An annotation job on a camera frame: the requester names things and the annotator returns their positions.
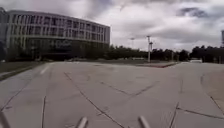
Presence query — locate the grey concrete paved ground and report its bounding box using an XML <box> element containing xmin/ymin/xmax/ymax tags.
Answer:
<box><xmin>0</xmin><ymin>61</ymin><xmax>224</xmax><ymax>128</ymax></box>

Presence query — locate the low planted bed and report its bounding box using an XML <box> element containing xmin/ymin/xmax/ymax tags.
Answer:
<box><xmin>133</xmin><ymin>60</ymin><xmax>179</xmax><ymax>69</ymax></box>

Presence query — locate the large curved glass building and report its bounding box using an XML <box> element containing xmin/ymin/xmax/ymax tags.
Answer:
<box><xmin>0</xmin><ymin>7</ymin><xmax>112</xmax><ymax>62</ymax></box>

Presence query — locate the tall pale pole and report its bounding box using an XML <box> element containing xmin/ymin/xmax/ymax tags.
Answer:
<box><xmin>145</xmin><ymin>35</ymin><xmax>154</xmax><ymax>63</ymax></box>

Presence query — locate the robot's own part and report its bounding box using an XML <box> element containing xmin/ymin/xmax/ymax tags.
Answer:
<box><xmin>76</xmin><ymin>116</ymin><xmax>89</xmax><ymax>128</ymax></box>
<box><xmin>138</xmin><ymin>115</ymin><xmax>151</xmax><ymax>128</ymax></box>

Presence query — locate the row of dark trees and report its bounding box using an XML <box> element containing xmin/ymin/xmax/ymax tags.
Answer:
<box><xmin>76</xmin><ymin>44</ymin><xmax>224</xmax><ymax>64</ymax></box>

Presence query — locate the grass strip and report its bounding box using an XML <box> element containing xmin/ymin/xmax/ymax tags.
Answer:
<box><xmin>0</xmin><ymin>60</ymin><xmax>46</xmax><ymax>82</ymax></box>

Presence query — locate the white vehicle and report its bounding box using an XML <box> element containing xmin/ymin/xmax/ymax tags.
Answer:
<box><xmin>189</xmin><ymin>58</ymin><xmax>203</xmax><ymax>64</ymax></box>

